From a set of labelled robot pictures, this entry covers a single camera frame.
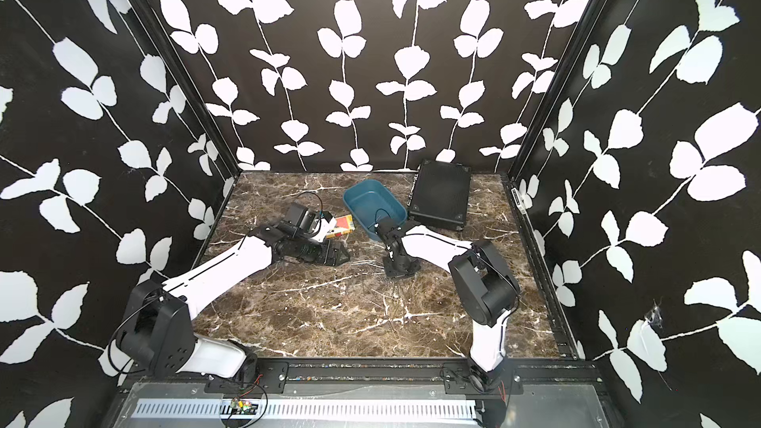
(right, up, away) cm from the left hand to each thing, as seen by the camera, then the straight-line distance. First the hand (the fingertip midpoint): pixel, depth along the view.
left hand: (341, 253), depth 83 cm
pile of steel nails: (+8, -10, +10) cm, 16 cm away
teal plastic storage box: (+6, +15, +28) cm, 32 cm away
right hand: (+16, -7, +8) cm, 19 cm away
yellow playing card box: (-3, +6, +19) cm, 20 cm away
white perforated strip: (-4, -36, -13) cm, 38 cm away
